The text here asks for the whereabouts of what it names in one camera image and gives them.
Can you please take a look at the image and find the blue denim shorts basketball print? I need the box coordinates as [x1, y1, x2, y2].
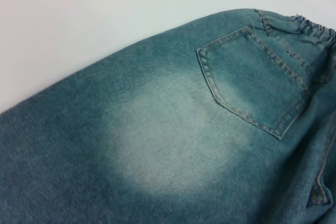
[0, 8, 336, 224]

